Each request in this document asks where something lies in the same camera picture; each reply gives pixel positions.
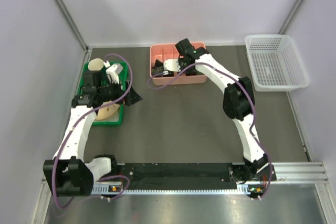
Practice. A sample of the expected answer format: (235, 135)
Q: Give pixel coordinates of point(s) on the rolled dark floral tie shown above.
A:
(157, 70)

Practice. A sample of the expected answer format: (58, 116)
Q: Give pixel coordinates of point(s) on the pink divided organizer box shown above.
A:
(162, 52)

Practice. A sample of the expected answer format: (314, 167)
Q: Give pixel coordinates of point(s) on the white perforated plastic basket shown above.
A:
(275, 63)

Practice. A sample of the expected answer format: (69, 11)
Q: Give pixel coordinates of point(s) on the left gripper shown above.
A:
(132, 97)

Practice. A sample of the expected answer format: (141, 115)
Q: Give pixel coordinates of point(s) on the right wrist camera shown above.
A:
(170, 66)

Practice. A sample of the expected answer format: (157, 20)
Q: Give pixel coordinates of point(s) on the green plastic tray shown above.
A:
(123, 85)

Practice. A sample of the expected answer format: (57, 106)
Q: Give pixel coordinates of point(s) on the round painted wooden plate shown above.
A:
(107, 112)

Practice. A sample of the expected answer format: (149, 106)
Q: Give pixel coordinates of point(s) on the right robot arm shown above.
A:
(238, 105)

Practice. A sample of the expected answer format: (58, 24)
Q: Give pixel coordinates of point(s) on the aluminium frame rail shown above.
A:
(73, 27)

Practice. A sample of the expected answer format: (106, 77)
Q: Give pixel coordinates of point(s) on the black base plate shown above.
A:
(187, 176)

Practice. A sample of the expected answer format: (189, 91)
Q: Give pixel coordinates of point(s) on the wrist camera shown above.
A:
(113, 71)
(170, 66)

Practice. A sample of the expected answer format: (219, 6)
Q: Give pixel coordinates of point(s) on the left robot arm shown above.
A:
(66, 173)

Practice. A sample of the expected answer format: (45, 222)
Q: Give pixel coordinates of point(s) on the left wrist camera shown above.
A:
(113, 71)

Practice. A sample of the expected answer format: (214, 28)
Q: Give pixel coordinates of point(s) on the grey slotted cable duct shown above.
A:
(105, 189)

